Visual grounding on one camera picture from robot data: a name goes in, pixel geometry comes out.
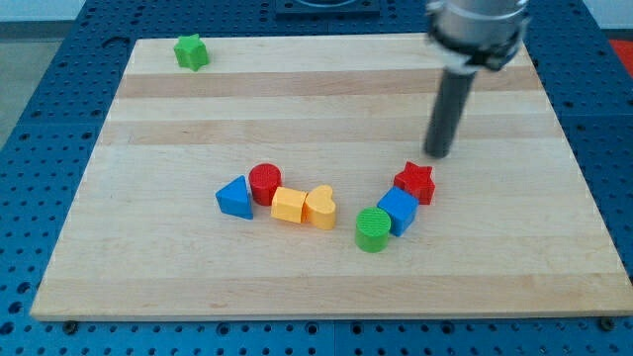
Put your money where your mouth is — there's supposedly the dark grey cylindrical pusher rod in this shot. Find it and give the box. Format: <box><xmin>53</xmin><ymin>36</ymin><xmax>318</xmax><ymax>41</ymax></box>
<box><xmin>423</xmin><ymin>69</ymin><xmax>477</xmax><ymax>159</ymax></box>

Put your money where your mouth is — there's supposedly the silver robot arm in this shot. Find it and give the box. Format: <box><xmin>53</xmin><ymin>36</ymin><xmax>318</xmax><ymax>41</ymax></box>
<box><xmin>423</xmin><ymin>0</ymin><xmax>530</xmax><ymax>158</ymax></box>

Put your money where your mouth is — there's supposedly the yellow heart block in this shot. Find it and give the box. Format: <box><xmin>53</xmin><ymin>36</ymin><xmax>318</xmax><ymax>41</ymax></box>
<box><xmin>304</xmin><ymin>185</ymin><xmax>337</xmax><ymax>230</ymax></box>

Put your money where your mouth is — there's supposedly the red star block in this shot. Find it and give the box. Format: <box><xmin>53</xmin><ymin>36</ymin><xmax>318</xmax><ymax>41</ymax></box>
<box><xmin>394</xmin><ymin>161</ymin><xmax>435</xmax><ymax>206</ymax></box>

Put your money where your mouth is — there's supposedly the blue cube block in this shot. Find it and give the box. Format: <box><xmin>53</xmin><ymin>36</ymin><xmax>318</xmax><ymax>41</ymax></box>
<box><xmin>377</xmin><ymin>187</ymin><xmax>419</xmax><ymax>236</ymax></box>

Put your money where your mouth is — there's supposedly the green cylinder block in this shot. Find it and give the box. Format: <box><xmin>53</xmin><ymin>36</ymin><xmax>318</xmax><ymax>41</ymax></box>
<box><xmin>355</xmin><ymin>207</ymin><xmax>391</xmax><ymax>253</ymax></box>

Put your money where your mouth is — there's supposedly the wooden board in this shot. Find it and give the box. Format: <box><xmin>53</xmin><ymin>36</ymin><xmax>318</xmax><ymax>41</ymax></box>
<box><xmin>31</xmin><ymin>34</ymin><xmax>632</xmax><ymax>321</ymax></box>

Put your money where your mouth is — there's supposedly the yellow hexagon block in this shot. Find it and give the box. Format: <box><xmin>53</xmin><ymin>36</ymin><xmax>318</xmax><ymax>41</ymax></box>
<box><xmin>271</xmin><ymin>187</ymin><xmax>308</xmax><ymax>223</ymax></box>

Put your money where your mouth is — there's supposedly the red cylinder block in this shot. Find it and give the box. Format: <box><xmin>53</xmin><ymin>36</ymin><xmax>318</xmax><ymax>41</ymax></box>
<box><xmin>248</xmin><ymin>163</ymin><xmax>282</xmax><ymax>206</ymax></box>

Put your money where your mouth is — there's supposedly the blue triangle block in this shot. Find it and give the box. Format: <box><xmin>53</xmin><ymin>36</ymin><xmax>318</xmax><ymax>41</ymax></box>
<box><xmin>215</xmin><ymin>175</ymin><xmax>253</xmax><ymax>220</ymax></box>

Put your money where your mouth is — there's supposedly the green star block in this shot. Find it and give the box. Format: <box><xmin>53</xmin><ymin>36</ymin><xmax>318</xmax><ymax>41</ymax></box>
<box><xmin>173</xmin><ymin>34</ymin><xmax>210</xmax><ymax>71</ymax></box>

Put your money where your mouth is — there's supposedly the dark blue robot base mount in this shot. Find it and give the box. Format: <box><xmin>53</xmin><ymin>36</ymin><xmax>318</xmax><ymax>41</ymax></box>
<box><xmin>274</xmin><ymin>0</ymin><xmax>381</xmax><ymax>19</ymax></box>

